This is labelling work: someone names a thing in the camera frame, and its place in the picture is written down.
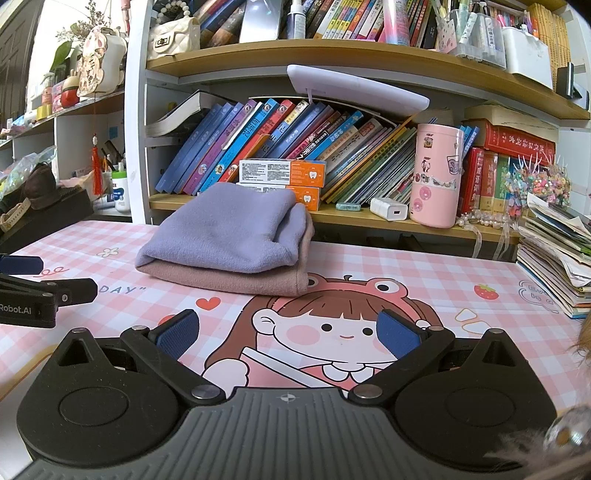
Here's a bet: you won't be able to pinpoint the white charger plug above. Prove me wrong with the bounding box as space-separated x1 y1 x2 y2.
370 197 410 222

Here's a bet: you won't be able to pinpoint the pearl bead string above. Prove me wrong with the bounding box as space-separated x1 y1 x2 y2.
457 209 516 230

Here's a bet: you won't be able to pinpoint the beige watch strap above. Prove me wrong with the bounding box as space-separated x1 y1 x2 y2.
0 199 34 233

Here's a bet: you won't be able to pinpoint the white flat lamp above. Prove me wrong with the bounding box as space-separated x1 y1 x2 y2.
286 65 430 113

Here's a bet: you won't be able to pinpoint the pink checked cartoon table mat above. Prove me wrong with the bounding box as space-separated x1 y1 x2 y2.
0 220 591 416

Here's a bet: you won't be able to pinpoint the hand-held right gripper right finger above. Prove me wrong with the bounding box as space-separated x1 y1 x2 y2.
346 310 521 408

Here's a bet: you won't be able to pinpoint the bunch of marker pens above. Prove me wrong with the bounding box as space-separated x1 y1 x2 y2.
450 0 507 71

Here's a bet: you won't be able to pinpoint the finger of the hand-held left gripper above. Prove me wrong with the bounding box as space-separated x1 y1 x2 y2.
0 256 45 277
0 275 99 306

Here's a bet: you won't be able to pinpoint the dark spray bottle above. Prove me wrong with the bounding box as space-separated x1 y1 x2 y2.
286 0 307 40

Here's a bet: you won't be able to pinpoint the stack of worn booklets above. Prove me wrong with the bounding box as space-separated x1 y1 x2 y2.
514 193 591 320

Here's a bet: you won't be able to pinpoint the red thick lying dictionary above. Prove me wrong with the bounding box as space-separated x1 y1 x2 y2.
465 119 557 162

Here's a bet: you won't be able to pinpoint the pink sticker tumbler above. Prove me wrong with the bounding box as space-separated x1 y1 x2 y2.
410 122 465 230

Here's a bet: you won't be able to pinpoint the brown hair strands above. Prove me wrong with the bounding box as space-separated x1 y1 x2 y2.
565 308 591 366

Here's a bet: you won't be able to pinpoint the white desk organizer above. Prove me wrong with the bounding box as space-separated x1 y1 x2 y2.
501 25 555 91

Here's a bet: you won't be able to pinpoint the row of leaning colourful books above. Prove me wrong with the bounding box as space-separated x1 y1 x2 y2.
154 95 419 206

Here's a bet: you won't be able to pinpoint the pile of colourful hair clips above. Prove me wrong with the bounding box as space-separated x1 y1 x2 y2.
505 156 574 219

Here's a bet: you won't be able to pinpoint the row of yellow books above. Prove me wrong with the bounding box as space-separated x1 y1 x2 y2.
526 2 574 71

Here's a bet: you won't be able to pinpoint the red round doll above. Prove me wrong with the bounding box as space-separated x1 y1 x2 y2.
59 74 81 109

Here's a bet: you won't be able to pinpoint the red hanging tassel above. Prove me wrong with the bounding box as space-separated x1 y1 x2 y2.
91 133 105 197

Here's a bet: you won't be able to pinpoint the fluffy trim with clear bead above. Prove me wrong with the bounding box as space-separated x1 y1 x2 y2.
485 406 591 468

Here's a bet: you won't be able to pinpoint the wooden bookshelf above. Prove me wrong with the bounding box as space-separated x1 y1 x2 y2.
124 0 591 265

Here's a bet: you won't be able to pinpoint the clear ribbon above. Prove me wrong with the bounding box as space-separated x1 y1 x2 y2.
473 222 512 262

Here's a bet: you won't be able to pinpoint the white side shelf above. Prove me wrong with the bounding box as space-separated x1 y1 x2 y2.
0 87 128 223

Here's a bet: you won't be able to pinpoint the purple and pink sweater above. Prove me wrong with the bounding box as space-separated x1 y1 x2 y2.
135 182 316 297

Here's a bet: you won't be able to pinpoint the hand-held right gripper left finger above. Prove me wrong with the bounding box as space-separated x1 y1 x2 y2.
56 310 227 409

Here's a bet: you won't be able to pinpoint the row of upright paperback books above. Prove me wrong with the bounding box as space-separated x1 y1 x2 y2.
194 0 445 49

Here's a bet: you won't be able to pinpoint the bag of colourful trinkets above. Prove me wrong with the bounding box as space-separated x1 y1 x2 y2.
0 151 38 200

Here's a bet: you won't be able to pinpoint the green upright dictionary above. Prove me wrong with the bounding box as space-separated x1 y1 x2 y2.
480 152 511 214

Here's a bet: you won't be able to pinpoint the green leafy plant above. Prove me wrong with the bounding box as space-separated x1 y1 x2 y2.
48 39 82 75

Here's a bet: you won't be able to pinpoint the thick grey paperback book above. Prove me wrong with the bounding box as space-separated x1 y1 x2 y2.
146 90 218 138

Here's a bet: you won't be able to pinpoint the cream thick lying book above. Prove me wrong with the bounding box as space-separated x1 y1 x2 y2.
464 104 561 133

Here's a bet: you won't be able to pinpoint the white jug with paper fan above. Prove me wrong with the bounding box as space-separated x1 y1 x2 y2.
76 25 128 98

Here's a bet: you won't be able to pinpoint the brown cloth pouch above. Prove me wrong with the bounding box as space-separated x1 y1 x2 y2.
23 163 59 211

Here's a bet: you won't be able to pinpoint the black case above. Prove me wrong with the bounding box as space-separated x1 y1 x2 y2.
0 189 96 255

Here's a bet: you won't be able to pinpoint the cream quilted handbag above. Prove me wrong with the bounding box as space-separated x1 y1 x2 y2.
146 14 202 61

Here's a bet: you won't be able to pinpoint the white lotion bottle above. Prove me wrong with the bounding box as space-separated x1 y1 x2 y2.
111 170 133 214

